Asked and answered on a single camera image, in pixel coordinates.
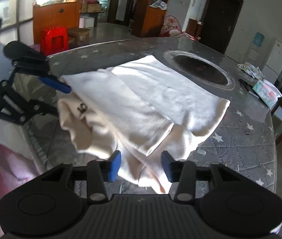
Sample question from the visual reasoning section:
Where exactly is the polka dot play tent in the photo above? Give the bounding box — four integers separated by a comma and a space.
159, 15, 197, 41

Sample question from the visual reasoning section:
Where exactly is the cardboard box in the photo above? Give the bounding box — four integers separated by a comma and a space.
81, 3, 101, 13

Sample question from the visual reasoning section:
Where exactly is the tissue pack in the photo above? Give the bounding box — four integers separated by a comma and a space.
252, 79, 282, 109

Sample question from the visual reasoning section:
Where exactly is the cream fleece garment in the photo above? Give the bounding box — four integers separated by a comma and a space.
57, 55, 230, 194

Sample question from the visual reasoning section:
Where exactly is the white refrigerator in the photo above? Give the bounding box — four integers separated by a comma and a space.
261, 38, 282, 84

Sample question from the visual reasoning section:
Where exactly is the round black induction cooktop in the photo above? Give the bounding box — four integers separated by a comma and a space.
163, 50, 235, 91

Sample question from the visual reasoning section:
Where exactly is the water dispenser with bottle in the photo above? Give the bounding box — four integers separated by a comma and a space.
246, 32, 265, 64

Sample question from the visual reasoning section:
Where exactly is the grey star patterned table cover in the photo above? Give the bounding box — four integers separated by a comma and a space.
15, 37, 277, 196

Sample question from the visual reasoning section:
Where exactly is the wooden shelf cabinet left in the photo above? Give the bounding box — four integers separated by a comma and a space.
132, 0, 168, 38

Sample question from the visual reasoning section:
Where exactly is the red plastic stool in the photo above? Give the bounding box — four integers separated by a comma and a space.
40, 26, 69, 56

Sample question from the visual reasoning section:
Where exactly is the crumpled floral cloth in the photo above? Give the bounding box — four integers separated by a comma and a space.
237, 62, 264, 80

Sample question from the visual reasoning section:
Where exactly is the dark wooden door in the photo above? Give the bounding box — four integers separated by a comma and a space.
200, 0, 244, 54

